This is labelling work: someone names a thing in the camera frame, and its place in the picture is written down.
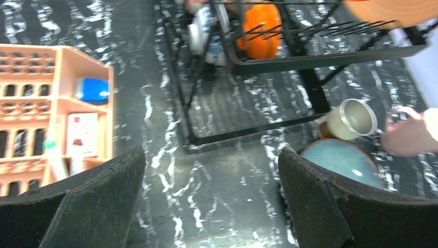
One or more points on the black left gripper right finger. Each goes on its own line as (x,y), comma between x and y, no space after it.
(331,210)

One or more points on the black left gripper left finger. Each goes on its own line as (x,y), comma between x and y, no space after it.
(90,209)

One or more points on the black wire dish rack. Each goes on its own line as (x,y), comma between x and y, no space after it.
(314,70)

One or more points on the orange glossy bowl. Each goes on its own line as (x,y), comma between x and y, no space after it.
(261,25)

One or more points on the blue floral bowl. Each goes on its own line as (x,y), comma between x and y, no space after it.
(199,41)

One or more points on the yellow plate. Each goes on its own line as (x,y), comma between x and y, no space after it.
(393,13)

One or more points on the red capped marker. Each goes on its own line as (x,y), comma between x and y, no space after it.
(76,165)

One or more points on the dark teal plate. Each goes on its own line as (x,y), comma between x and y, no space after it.
(345,159)

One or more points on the red white card box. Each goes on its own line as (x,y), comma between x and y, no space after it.
(82,135)

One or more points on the stainless steel cup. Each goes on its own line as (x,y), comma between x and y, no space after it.
(350,120)

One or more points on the pink mug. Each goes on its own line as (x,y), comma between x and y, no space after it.
(409,133)

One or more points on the blue eraser block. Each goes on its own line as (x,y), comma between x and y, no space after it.
(91,90)

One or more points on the orange file organizer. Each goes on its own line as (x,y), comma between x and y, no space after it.
(27,74)

